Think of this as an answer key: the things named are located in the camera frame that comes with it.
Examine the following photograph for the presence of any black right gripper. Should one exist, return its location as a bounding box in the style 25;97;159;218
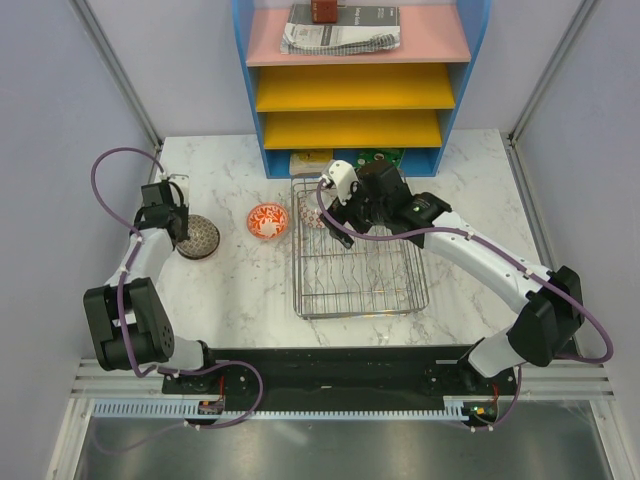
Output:
319;175;389;250

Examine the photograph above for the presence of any brown dotted pattern bowl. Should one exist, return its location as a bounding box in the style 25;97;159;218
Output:
176;214;221;260

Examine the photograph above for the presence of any blue triangle pattern bowl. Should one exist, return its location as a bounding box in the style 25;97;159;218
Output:
298;192;326;229

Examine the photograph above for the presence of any orange floral white bowl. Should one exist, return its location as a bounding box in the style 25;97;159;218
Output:
246;203;289;240

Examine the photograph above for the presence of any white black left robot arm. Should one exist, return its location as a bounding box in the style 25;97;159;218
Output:
83;174;220;393

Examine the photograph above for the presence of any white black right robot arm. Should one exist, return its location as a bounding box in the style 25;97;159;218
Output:
317;160;584;394

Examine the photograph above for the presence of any yellow illustrated book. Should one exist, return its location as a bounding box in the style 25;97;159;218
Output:
289;149;334;176

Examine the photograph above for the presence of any green book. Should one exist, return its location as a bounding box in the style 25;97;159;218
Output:
356;148;405;168

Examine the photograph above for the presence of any blue shelf unit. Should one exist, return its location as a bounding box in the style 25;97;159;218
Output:
231;1;492;179

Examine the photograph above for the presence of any grey manual booklet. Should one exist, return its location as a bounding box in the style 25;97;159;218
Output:
280;3;401;56

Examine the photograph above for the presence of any brown wooden block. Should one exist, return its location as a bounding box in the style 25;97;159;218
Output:
310;0;346;24

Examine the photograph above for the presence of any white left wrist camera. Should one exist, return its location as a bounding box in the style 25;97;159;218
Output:
157;173;190;206

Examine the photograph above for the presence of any stainless wire dish rack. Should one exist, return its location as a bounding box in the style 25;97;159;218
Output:
290;176;429;320

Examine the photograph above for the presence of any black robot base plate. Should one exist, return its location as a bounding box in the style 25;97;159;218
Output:
162;345;516;411

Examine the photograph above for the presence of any white slotted cable duct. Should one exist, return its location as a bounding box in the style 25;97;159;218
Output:
92;399;478;421

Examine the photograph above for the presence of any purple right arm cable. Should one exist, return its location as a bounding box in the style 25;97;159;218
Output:
317;182;614;434

